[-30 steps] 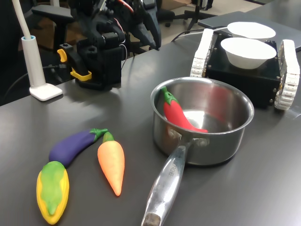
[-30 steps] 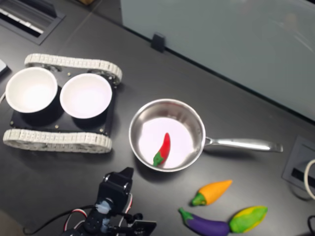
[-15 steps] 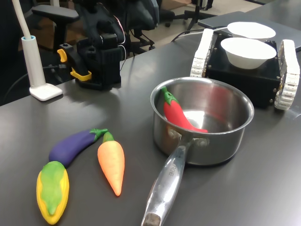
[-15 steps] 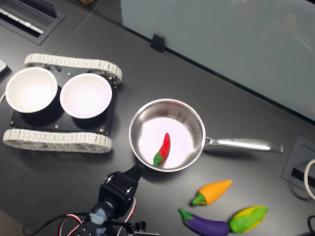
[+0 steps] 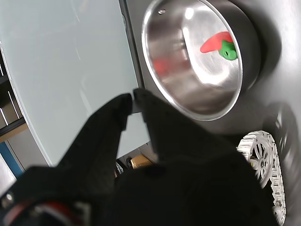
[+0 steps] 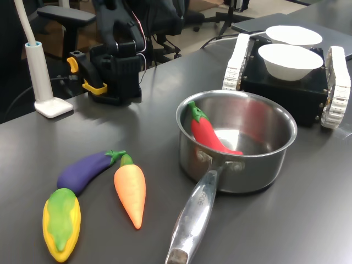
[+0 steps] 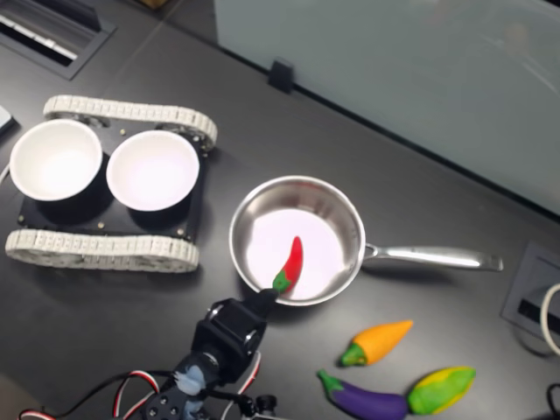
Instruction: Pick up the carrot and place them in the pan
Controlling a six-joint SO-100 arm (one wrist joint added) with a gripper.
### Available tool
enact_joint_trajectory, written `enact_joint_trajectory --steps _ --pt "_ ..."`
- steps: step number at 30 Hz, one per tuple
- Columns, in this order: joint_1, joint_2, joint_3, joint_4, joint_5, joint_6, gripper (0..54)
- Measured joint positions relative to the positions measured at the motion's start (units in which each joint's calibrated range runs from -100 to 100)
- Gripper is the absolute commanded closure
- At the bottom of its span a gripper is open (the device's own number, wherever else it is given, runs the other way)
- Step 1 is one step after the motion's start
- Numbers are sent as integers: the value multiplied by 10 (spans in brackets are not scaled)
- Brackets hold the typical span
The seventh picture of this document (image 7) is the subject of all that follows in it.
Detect orange toy carrot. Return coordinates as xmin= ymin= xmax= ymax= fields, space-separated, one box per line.
xmin=339 ymin=319 xmax=415 ymax=368

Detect steel pan with long handle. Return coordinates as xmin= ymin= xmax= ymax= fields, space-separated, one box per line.
xmin=227 ymin=175 xmax=504 ymax=307

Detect grey table cable tray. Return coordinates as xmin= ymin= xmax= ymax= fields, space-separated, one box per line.
xmin=0 ymin=0 xmax=118 ymax=81

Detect thick white cable loop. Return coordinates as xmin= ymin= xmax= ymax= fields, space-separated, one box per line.
xmin=540 ymin=283 xmax=560 ymax=356

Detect pale grey putty lump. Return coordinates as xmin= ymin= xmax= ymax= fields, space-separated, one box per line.
xmin=172 ymin=360 xmax=211 ymax=417

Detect yellow green toy corn cob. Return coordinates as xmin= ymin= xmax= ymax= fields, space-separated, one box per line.
xmin=406 ymin=366 xmax=477 ymax=416

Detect black partition clamp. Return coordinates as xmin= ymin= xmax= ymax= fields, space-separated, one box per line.
xmin=267 ymin=57 xmax=295 ymax=94

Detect frosted glass partition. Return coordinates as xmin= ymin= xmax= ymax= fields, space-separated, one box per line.
xmin=213 ymin=0 xmax=560 ymax=218

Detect white bowl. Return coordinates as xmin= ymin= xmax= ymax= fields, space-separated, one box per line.
xmin=106 ymin=129 xmax=201 ymax=212
xmin=9 ymin=120 xmax=105 ymax=202

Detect black gripper camera board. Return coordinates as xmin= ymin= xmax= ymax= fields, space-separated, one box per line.
xmin=227 ymin=391 xmax=281 ymax=420

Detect red white servo wires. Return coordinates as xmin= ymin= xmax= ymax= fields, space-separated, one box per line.
xmin=17 ymin=369 xmax=164 ymax=420

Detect purple toy aubergine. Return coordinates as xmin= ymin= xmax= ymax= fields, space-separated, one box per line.
xmin=316 ymin=369 xmax=410 ymax=420

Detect grey table cable box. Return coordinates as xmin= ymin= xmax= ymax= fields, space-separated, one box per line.
xmin=500 ymin=240 xmax=560 ymax=338

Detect black tracked vehicle, white tracks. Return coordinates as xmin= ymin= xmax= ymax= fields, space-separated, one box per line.
xmin=4 ymin=94 xmax=219 ymax=273

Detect red toy chilli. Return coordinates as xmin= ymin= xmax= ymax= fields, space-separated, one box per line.
xmin=271 ymin=235 xmax=305 ymax=295

